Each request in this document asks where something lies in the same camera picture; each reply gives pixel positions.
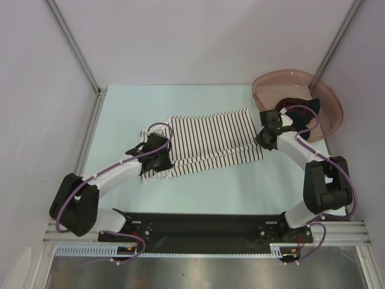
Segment slotted cable duct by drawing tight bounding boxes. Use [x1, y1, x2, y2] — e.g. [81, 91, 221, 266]
[55, 245, 140, 258]
[270, 243, 304, 258]

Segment dark navy red tank top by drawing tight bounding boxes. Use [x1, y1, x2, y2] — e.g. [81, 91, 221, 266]
[275, 98, 321, 132]

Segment right slotted cable duct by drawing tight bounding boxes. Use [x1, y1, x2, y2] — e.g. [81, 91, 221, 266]
[270, 243, 304, 258]

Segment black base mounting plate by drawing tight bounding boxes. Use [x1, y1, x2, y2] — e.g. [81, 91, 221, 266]
[98, 213, 313, 255]

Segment left slotted cable duct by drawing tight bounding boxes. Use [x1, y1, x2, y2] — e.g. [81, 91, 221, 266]
[55, 245, 140, 258]

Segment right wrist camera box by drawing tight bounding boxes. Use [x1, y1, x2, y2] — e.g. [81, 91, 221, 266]
[280, 108, 293, 127]

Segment left aluminium frame post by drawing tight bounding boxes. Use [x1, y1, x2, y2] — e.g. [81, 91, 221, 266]
[43, 0, 101, 96]

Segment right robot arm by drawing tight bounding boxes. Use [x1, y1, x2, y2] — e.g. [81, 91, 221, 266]
[254, 109, 354, 241]

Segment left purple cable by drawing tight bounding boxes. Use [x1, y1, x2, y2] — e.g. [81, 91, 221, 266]
[55, 122, 174, 266]

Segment brown translucent plastic basin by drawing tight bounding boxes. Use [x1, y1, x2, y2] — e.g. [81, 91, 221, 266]
[252, 69, 343, 143]

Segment aluminium frame post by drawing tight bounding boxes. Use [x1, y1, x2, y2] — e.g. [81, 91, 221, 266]
[43, 0, 101, 96]
[314, 0, 366, 79]

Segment black white striped tank top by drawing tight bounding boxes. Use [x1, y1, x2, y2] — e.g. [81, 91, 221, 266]
[140, 108, 263, 182]

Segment right aluminium frame post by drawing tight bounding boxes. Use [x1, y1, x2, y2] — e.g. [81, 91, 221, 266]
[314, 0, 366, 79]

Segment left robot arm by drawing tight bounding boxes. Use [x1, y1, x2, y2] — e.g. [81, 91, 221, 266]
[49, 132, 172, 241]

